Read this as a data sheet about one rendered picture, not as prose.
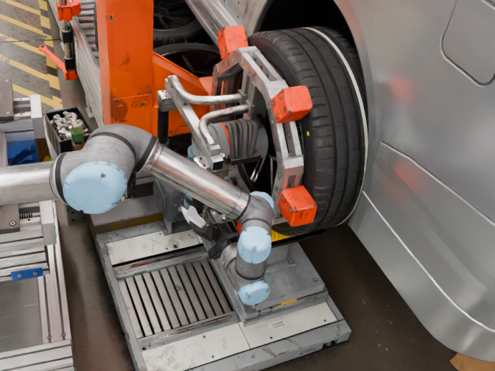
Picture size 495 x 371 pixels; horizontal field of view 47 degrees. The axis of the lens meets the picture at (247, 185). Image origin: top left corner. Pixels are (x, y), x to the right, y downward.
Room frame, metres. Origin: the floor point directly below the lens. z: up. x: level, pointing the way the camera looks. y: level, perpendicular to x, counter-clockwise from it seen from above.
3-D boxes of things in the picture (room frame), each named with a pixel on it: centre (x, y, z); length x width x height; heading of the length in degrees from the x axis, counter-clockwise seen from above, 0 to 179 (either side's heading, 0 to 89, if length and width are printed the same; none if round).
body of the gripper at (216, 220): (1.04, 0.04, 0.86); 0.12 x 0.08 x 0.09; 30
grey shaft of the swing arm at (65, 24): (2.82, 1.13, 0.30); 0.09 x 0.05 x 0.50; 30
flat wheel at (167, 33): (2.95, 0.66, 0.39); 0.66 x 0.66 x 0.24
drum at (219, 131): (1.43, 0.08, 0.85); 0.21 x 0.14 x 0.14; 120
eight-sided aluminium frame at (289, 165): (1.46, 0.02, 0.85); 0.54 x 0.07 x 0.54; 30
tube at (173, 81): (1.49, 0.17, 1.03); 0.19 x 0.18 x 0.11; 120
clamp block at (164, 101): (1.51, 0.28, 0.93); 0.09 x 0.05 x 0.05; 120
